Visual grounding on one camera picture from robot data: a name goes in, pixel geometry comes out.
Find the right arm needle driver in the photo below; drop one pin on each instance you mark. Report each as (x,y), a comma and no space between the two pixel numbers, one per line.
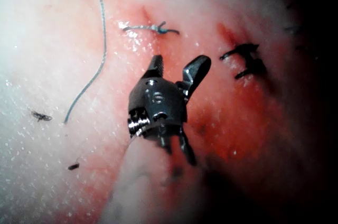
(155,102)

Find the right arm needle driver jaw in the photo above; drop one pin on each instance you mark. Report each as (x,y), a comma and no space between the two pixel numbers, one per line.
(156,64)
(196,72)

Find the blue stitching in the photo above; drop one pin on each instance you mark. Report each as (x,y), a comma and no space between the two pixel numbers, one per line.
(155,28)

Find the black stitching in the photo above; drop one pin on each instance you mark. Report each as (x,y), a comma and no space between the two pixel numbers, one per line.
(245,60)

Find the blue thread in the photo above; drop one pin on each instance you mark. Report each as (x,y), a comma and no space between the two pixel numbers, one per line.
(101,36)

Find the tissue pad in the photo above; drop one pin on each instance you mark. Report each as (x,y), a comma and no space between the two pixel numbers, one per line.
(52,63)

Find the short black thread piece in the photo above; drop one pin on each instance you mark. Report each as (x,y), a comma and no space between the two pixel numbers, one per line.
(73,166)
(41,115)

